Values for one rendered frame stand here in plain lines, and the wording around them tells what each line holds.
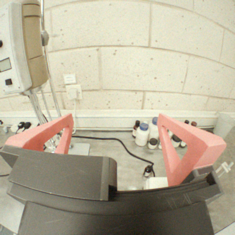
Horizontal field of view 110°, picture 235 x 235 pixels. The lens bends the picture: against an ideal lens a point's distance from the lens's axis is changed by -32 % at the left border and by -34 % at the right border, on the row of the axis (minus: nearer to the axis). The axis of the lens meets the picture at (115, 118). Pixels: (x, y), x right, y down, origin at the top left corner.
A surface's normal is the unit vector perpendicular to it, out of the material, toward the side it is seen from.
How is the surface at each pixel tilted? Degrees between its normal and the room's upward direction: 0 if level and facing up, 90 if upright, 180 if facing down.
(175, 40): 90
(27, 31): 90
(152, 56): 90
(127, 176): 0
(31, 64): 90
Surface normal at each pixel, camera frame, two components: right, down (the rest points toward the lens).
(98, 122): 0.00, 0.60
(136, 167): 0.00, -0.80
